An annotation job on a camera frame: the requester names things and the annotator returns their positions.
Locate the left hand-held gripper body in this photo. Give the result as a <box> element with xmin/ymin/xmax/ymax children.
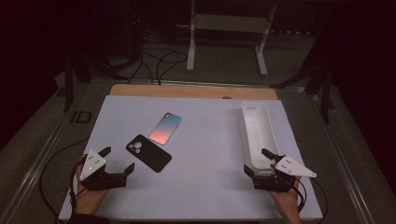
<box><xmin>78</xmin><ymin>148</ymin><xmax>129</xmax><ymax>191</ymax></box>

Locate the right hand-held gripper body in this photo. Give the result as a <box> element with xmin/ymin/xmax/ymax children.
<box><xmin>253</xmin><ymin>154</ymin><xmax>318</xmax><ymax>193</ymax></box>

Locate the white plastic tray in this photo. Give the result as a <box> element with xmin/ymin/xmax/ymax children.
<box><xmin>241</xmin><ymin>101</ymin><xmax>280</xmax><ymax>177</ymax></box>

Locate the black phone case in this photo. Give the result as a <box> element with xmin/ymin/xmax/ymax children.
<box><xmin>125</xmin><ymin>133</ymin><xmax>173</xmax><ymax>174</ymax></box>

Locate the blue pink gradient phone case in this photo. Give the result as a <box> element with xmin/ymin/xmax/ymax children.
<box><xmin>148</xmin><ymin>112</ymin><xmax>183</xmax><ymax>146</ymax></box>

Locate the person's left hand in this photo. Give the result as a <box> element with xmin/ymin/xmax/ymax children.
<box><xmin>74</xmin><ymin>156</ymin><xmax>110</xmax><ymax>216</ymax></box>

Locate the person's right hand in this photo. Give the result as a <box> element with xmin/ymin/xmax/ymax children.
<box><xmin>270</xmin><ymin>176</ymin><xmax>303</xmax><ymax>224</ymax></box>

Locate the black stand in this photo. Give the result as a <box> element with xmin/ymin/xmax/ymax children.
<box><xmin>276</xmin><ymin>62</ymin><xmax>337</xmax><ymax>125</ymax></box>
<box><xmin>63</xmin><ymin>52</ymin><xmax>125</xmax><ymax>113</ymax></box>

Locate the wooden table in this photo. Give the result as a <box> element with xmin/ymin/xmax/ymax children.
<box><xmin>109</xmin><ymin>83</ymin><xmax>278</xmax><ymax>101</ymax></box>

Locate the white metal stand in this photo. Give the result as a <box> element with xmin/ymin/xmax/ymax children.
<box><xmin>177</xmin><ymin>0</ymin><xmax>278</xmax><ymax>77</ymax></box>

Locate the left hand-held gripper cable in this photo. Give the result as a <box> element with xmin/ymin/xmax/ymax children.
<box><xmin>38</xmin><ymin>138</ymin><xmax>90</xmax><ymax>224</ymax></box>

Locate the hand-held gripper cable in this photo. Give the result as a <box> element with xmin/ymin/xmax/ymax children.
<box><xmin>293</xmin><ymin>176</ymin><xmax>329</xmax><ymax>218</ymax></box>
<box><xmin>38</xmin><ymin>138</ymin><xmax>90</xmax><ymax>224</ymax></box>

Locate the right hand-held gripper cable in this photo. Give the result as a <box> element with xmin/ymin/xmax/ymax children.
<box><xmin>293</xmin><ymin>176</ymin><xmax>329</xmax><ymax>218</ymax></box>

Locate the black floor bracket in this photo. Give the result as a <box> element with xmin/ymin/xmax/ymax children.
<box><xmin>70</xmin><ymin>110</ymin><xmax>93</xmax><ymax>124</ymax></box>

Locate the black floor cable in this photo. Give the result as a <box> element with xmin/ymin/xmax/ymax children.
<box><xmin>155</xmin><ymin>50</ymin><xmax>189</xmax><ymax>86</ymax></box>
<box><xmin>126</xmin><ymin>46</ymin><xmax>157</xmax><ymax>86</ymax></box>

